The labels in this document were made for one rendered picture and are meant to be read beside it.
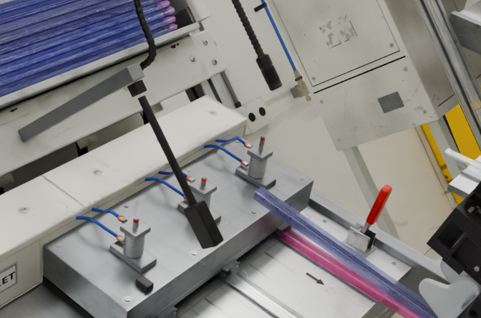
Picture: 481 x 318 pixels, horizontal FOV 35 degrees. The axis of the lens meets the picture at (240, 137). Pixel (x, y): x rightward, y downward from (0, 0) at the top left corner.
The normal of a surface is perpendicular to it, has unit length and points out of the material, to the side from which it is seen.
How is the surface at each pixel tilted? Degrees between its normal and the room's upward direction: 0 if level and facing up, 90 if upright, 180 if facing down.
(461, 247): 90
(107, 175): 44
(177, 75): 90
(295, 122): 90
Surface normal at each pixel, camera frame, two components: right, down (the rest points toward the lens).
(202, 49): 0.65, -0.25
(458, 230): -0.63, 0.36
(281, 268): 0.14, -0.82
